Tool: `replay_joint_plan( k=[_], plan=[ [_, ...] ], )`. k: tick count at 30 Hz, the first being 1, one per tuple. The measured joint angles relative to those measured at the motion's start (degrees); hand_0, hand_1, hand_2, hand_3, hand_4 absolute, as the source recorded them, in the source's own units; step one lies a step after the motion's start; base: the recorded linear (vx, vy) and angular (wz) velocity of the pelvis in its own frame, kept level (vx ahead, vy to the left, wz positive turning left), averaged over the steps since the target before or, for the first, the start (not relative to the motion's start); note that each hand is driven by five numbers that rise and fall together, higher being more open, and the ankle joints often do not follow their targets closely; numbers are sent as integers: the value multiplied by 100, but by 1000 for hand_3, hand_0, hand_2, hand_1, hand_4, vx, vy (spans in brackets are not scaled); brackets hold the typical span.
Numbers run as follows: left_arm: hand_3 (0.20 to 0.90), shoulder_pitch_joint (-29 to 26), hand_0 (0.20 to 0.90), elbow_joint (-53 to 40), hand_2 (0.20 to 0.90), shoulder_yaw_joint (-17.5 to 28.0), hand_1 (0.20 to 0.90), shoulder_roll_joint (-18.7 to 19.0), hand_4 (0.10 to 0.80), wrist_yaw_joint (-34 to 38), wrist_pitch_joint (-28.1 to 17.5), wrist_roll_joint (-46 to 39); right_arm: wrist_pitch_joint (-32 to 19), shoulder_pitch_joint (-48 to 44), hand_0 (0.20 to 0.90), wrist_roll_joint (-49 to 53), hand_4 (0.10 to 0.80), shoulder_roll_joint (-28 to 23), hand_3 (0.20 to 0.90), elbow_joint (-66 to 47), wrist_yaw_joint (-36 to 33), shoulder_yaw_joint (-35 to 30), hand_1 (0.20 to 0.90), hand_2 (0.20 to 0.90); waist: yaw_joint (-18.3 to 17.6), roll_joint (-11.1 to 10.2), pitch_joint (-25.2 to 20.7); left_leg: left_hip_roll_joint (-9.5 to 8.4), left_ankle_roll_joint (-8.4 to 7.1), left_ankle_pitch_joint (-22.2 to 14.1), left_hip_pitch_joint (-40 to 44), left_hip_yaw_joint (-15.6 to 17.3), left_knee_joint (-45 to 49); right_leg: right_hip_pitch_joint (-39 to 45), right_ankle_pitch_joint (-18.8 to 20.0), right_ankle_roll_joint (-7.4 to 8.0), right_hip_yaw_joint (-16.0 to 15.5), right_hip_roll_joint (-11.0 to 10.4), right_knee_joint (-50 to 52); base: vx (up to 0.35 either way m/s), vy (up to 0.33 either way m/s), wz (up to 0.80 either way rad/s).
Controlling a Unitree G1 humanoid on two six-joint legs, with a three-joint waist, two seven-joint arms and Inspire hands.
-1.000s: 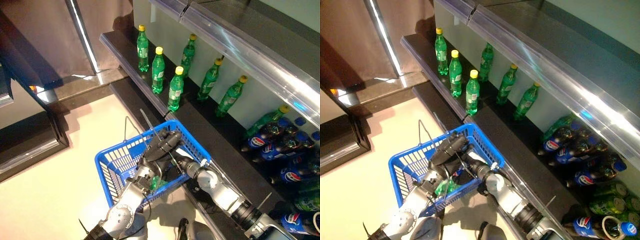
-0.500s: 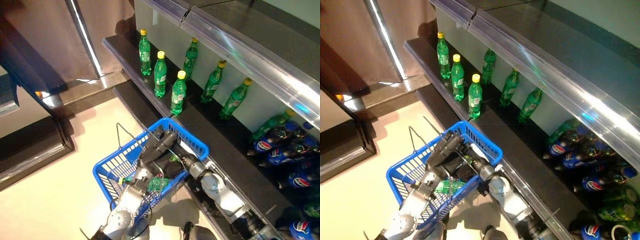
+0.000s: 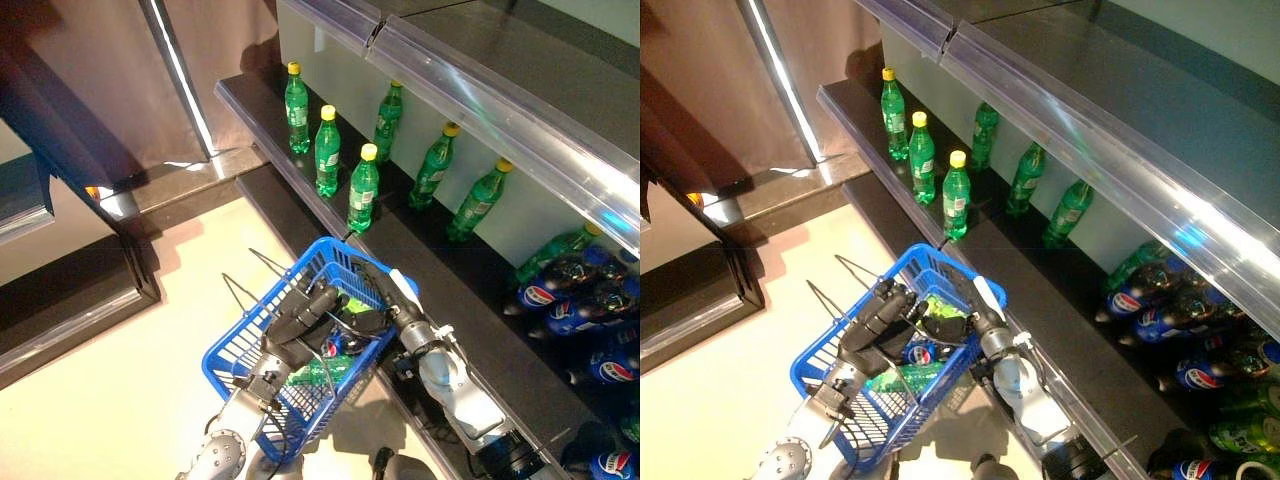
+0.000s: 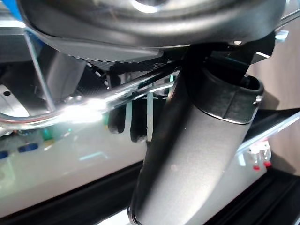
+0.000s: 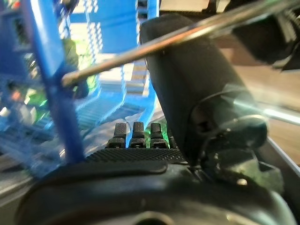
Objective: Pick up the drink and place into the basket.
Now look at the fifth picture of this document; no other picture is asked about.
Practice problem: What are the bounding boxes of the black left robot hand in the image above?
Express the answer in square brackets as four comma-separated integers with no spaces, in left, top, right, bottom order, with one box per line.
[224,6,300,71]

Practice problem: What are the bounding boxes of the chrome wire basket handle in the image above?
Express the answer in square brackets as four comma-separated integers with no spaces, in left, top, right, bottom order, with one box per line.
[61,0,300,88]
[232,98,300,126]

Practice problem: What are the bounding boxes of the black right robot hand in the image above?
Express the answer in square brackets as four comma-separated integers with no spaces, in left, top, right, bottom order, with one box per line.
[15,13,298,225]

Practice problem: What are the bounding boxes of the blue plastic shopping basket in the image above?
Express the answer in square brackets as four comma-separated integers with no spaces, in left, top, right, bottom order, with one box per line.
[0,0,162,179]

